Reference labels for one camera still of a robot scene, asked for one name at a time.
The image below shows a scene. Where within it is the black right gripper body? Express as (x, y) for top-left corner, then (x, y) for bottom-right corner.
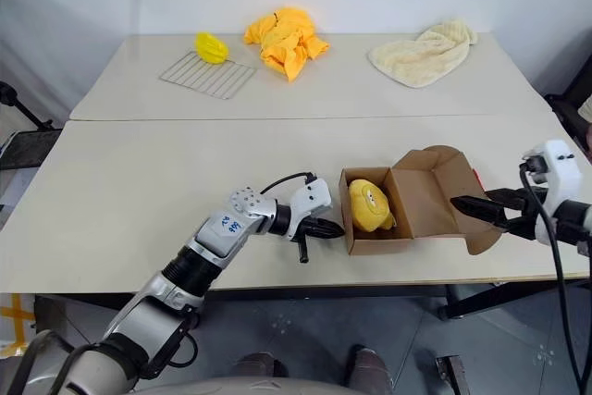
(512, 187), (550, 242)

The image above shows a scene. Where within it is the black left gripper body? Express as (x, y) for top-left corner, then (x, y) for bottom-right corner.
(294, 216), (326, 265)

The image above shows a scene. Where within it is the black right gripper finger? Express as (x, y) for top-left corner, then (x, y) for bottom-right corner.
(450, 194), (519, 233)
(484, 186), (529, 209)

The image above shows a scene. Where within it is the cardboard box with red tape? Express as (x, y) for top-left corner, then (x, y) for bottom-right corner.
(339, 144), (503, 256)

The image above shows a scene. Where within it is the yellow plush toy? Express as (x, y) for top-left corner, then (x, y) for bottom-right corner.
(347, 178), (398, 233)

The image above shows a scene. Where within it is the black table leg with caster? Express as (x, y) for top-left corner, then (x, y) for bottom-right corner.
(438, 281), (565, 321)

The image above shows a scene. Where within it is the black chair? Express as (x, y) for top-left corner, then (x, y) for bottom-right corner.
(543, 52), (592, 155)

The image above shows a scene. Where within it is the dark brown rounded shape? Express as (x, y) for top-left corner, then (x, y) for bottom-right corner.
(234, 352), (288, 378)
(346, 343), (392, 387)

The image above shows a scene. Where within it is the cream towel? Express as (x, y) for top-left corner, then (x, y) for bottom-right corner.
(367, 19), (479, 90)

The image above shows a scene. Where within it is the dark metal foot plate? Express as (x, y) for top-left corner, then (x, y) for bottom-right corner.
(437, 354), (475, 395)

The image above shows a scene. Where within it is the grey rounded robot body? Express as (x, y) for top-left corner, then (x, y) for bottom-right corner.
(138, 376), (352, 395)

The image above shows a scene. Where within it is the crumpled yellow cloth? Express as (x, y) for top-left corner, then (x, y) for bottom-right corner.
(243, 6), (330, 84)

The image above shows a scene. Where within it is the yellow ridged plastic object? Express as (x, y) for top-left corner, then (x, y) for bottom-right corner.
(194, 31), (230, 66)

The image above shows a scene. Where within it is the black mesh panel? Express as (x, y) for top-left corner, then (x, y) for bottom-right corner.
(0, 129), (64, 169)

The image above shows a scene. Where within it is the cardboard with yellow tape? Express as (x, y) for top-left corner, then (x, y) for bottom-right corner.
(0, 295), (38, 359)

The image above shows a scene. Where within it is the black tripod stand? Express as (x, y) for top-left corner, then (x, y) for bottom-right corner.
(0, 81), (55, 132)

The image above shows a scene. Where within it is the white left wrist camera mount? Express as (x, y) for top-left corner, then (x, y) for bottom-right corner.
(287, 176), (333, 242)

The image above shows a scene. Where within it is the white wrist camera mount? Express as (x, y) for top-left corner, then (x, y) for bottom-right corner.
(521, 139), (583, 243)
(287, 176), (333, 242)

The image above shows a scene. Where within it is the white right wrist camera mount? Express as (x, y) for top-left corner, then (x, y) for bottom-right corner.
(521, 139), (583, 243)

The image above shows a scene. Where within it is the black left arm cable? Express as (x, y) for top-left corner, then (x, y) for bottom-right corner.
(258, 172), (318, 195)

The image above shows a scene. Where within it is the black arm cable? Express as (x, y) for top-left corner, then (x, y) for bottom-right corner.
(258, 172), (318, 195)
(520, 161), (588, 395)

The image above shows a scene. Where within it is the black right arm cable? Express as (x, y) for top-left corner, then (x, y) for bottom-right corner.
(520, 161), (588, 395)

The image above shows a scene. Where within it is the metal wire rack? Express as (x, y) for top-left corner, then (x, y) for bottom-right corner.
(159, 51), (258, 101)

